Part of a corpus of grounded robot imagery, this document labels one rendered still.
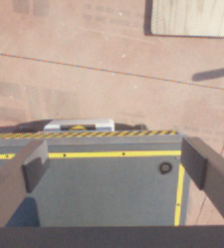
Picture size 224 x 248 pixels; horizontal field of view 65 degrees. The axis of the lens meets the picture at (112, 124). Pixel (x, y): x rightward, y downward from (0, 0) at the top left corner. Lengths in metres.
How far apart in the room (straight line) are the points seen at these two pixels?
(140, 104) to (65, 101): 0.33
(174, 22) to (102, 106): 0.42
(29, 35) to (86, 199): 0.64
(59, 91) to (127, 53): 0.32
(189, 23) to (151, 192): 0.61
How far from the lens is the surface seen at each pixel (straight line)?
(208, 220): 1.18
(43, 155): 0.16
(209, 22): 0.83
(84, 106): 0.78
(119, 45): 0.77
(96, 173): 0.52
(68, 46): 0.79
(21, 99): 0.87
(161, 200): 0.59
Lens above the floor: 0.76
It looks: 73 degrees down
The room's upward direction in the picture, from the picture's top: 176 degrees counter-clockwise
